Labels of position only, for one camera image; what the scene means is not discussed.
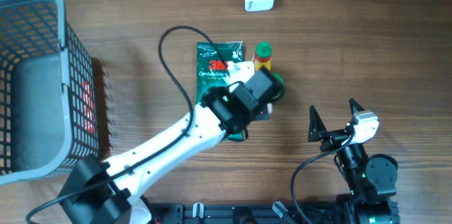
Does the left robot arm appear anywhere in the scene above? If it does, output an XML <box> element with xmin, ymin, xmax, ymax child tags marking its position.
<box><xmin>59</xmin><ymin>62</ymin><xmax>283</xmax><ymax>223</ymax></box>

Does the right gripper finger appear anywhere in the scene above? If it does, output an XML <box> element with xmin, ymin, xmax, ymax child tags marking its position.
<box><xmin>308</xmin><ymin>105</ymin><xmax>328</xmax><ymax>142</ymax></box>
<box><xmin>349</xmin><ymin>98</ymin><xmax>364</xmax><ymax>114</ymax></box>

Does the red sriracha sauce bottle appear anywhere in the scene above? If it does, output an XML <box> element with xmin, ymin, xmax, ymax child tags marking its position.
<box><xmin>252</xmin><ymin>42</ymin><xmax>272</xmax><ymax>71</ymax></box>

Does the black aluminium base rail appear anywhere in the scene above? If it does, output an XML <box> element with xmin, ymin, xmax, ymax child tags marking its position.
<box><xmin>141</xmin><ymin>201</ymin><xmax>401</xmax><ymax>224</ymax></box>

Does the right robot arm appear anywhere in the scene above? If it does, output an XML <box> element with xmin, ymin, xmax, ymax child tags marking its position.
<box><xmin>307</xmin><ymin>99</ymin><xmax>400</xmax><ymax>224</ymax></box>

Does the green 3M gloves package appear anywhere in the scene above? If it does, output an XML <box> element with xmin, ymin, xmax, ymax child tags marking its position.
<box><xmin>196</xmin><ymin>40</ymin><xmax>248</xmax><ymax>143</ymax></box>

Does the grey plastic shopping basket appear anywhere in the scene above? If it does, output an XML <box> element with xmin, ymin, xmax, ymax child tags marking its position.
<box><xmin>1</xmin><ymin>0</ymin><xmax>100</xmax><ymax>184</ymax></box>

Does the green lid jar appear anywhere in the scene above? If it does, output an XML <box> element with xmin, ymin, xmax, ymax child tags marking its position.
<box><xmin>272</xmin><ymin>72</ymin><xmax>285</xmax><ymax>102</ymax></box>

